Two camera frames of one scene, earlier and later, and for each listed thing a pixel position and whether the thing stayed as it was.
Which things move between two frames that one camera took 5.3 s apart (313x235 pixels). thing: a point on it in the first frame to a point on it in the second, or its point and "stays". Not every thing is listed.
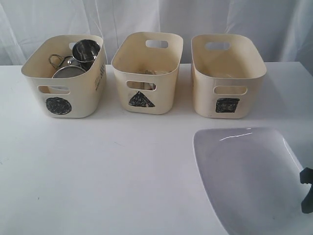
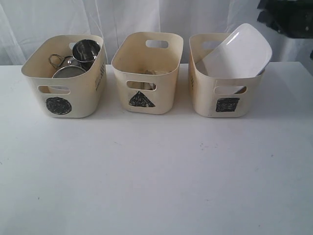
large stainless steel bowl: x=67 y=72 stays
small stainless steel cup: x=85 y=51 stays
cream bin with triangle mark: x=145 y=69 stays
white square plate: x=253 y=178 to x=242 y=52
